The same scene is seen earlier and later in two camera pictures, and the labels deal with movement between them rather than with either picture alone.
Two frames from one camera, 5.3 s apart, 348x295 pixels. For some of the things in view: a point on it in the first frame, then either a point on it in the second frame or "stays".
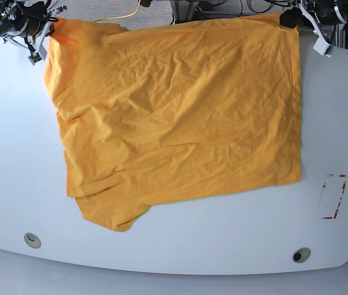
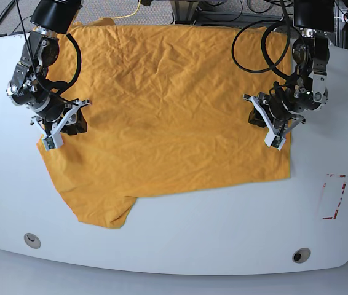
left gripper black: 325,11 → 279,113
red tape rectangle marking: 324,185 stays
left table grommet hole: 31,239 stays
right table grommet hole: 300,255 stays
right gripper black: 31,19 → 54,111
